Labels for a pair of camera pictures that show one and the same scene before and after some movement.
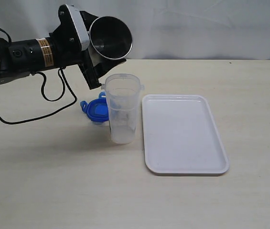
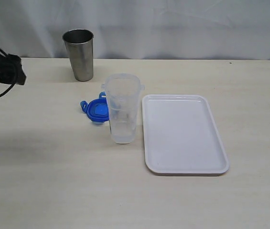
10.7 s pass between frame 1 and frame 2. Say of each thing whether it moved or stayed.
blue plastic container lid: stayed
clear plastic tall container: stayed
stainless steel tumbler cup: moved
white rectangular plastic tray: stayed
